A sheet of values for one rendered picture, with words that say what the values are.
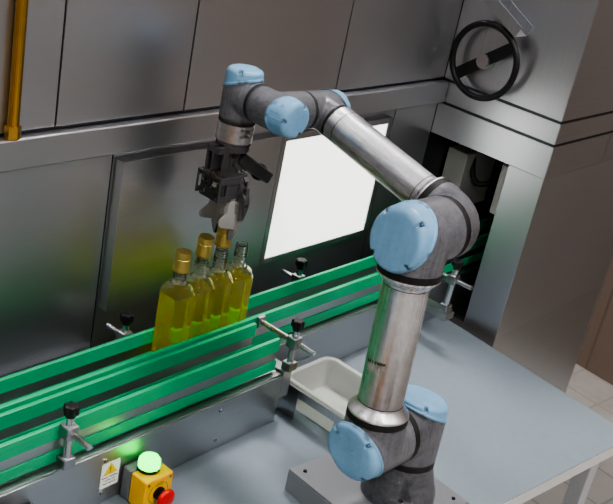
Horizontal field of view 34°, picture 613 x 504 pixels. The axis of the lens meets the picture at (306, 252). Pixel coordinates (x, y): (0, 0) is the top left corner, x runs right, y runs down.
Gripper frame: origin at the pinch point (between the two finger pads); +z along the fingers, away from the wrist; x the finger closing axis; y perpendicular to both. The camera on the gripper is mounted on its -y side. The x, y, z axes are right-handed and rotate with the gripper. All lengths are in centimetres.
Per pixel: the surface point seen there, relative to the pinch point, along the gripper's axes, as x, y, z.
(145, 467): 21, 32, 35
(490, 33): -7, -95, -37
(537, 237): 19, -104, 13
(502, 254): 14, -96, 19
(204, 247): 1.8, 7.0, 2.0
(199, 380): 14.3, 14.7, 24.7
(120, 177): -11.7, 19.9, -10.0
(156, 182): -11.5, 10.5, -7.7
